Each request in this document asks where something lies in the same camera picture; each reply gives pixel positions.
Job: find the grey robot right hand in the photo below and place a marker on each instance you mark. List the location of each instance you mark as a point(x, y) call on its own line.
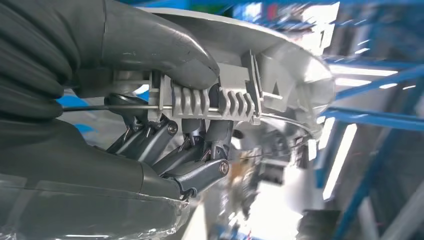
point(66, 172)

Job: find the blue metal shelf rack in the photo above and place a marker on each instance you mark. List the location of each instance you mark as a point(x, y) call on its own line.
point(381, 119)

